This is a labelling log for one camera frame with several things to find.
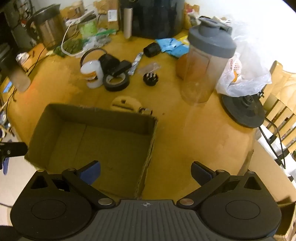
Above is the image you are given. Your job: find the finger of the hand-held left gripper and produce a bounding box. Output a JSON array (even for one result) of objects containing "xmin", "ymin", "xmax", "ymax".
[
  {"xmin": 2, "ymin": 158, "xmax": 10, "ymax": 176},
  {"xmin": 0, "ymin": 142, "xmax": 28, "ymax": 158}
]

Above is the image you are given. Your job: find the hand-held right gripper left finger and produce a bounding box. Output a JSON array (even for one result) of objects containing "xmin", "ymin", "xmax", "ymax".
[{"xmin": 24, "ymin": 161, "xmax": 116, "ymax": 210}]

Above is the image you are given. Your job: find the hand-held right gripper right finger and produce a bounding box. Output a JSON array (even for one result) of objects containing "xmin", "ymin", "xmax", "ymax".
[{"xmin": 177, "ymin": 161, "xmax": 269, "ymax": 210}]

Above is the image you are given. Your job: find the cardboard box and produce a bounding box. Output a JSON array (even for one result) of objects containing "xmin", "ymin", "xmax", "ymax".
[{"xmin": 24, "ymin": 103, "xmax": 159, "ymax": 200}]

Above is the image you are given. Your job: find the black tape roll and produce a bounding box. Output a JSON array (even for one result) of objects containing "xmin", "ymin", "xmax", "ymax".
[{"xmin": 103, "ymin": 74, "xmax": 129, "ymax": 91}]

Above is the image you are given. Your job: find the marble pattern bar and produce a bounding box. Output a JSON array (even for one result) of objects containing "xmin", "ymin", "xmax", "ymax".
[{"xmin": 128, "ymin": 52, "xmax": 144, "ymax": 76}]

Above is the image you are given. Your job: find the frosted grey tube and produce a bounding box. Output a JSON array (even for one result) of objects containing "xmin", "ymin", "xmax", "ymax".
[{"xmin": 0, "ymin": 53, "xmax": 31, "ymax": 92}]

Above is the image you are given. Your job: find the black kettle base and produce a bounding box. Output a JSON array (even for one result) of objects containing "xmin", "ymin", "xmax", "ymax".
[{"xmin": 221, "ymin": 94, "xmax": 265, "ymax": 128}]

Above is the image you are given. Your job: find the round wooden disc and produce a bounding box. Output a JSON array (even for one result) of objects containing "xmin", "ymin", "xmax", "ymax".
[{"xmin": 110, "ymin": 96, "xmax": 140, "ymax": 112}]

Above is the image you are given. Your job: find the white charger plug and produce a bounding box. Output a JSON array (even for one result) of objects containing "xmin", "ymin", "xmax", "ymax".
[{"xmin": 16, "ymin": 52, "xmax": 29, "ymax": 65}]

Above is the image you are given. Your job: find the clear shaker bottle grey lid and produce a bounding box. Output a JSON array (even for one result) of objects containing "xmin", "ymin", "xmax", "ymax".
[{"xmin": 177, "ymin": 19, "xmax": 237, "ymax": 105}]

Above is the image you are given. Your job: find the white plastic cup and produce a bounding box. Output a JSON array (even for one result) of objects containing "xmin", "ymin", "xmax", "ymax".
[{"xmin": 80, "ymin": 61, "xmax": 104, "ymax": 89}]

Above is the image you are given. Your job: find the wooden chair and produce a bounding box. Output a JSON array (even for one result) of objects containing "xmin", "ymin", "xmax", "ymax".
[{"xmin": 259, "ymin": 61, "xmax": 296, "ymax": 163}]

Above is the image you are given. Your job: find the black round knob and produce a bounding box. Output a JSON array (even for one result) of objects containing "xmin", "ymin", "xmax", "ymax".
[{"xmin": 143, "ymin": 72, "xmax": 159, "ymax": 86}]

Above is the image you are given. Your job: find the orange fruit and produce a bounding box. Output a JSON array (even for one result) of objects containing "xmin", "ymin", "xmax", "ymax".
[{"xmin": 176, "ymin": 56, "xmax": 189, "ymax": 79}]

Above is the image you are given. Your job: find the red white mesh packet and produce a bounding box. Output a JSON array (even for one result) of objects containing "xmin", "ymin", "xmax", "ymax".
[{"xmin": 225, "ymin": 56, "xmax": 244, "ymax": 84}]

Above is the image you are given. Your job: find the black cylinder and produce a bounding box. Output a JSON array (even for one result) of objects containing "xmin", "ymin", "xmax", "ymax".
[{"xmin": 99, "ymin": 54, "xmax": 120, "ymax": 73}]

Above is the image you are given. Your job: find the white plastic bag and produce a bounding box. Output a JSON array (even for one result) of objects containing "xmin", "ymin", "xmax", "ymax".
[{"xmin": 216, "ymin": 14, "xmax": 272, "ymax": 96}]

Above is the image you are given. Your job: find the clear plastic packet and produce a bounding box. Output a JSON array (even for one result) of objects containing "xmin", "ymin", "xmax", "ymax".
[{"xmin": 138, "ymin": 62, "xmax": 161, "ymax": 75}]

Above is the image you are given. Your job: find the black curved band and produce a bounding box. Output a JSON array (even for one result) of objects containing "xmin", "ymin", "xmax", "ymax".
[{"xmin": 80, "ymin": 48, "xmax": 108, "ymax": 70}]

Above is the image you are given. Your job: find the bag of green tablets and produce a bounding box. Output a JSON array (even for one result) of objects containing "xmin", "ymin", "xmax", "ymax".
[{"xmin": 54, "ymin": 38, "xmax": 88, "ymax": 57}]

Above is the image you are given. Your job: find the steel electric kettle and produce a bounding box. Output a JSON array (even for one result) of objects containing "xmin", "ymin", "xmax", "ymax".
[{"xmin": 26, "ymin": 5, "xmax": 67, "ymax": 49}]

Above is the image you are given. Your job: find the bag of dark seeds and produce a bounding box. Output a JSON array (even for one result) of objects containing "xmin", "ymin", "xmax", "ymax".
[{"xmin": 82, "ymin": 35, "xmax": 112, "ymax": 51}]

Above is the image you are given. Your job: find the black tube adapter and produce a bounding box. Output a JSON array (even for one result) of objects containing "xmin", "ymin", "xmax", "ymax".
[{"xmin": 143, "ymin": 43, "xmax": 161, "ymax": 57}]

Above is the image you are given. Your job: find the blue patterned wipes packet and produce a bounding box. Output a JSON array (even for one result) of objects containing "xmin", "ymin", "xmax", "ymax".
[{"xmin": 155, "ymin": 38, "xmax": 179, "ymax": 52}]

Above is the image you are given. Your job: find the green zip bag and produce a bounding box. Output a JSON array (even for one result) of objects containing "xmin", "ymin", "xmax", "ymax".
[{"xmin": 97, "ymin": 29, "xmax": 117, "ymax": 37}]

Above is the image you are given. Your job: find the green label jar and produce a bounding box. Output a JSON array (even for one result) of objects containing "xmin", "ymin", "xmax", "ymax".
[{"xmin": 79, "ymin": 16, "xmax": 97, "ymax": 36}]

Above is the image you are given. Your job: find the tall brown carton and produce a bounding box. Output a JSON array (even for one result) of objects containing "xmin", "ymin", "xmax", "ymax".
[{"xmin": 98, "ymin": 0, "xmax": 121, "ymax": 32}]

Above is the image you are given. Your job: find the beige paper roll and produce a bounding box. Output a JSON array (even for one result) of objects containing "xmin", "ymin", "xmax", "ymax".
[{"xmin": 123, "ymin": 7, "xmax": 133, "ymax": 39}]

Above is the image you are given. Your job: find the brown paper bag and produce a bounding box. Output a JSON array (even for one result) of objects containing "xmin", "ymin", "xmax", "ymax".
[{"xmin": 184, "ymin": 3, "xmax": 200, "ymax": 26}]

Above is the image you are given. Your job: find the black air fryer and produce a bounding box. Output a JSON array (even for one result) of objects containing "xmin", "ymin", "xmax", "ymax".
[{"xmin": 119, "ymin": 0, "xmax": 185, "ymax": 39}]

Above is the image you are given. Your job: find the black power cable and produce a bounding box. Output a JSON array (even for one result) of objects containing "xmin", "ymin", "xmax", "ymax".
[{"xmin": 259, "ymin": 116, "xmax": 286, "ymax": 169}]

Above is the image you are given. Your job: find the thin black cable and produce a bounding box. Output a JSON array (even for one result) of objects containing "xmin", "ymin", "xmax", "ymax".
[{"xmin": 23, "ymin": 44, "xmax": 54, "ymax": 75}]

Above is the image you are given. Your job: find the white charging cable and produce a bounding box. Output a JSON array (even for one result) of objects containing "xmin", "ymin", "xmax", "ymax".
[{"xmin": 61, "ymin": 22, "xmax": 80, "ymax": 56}]

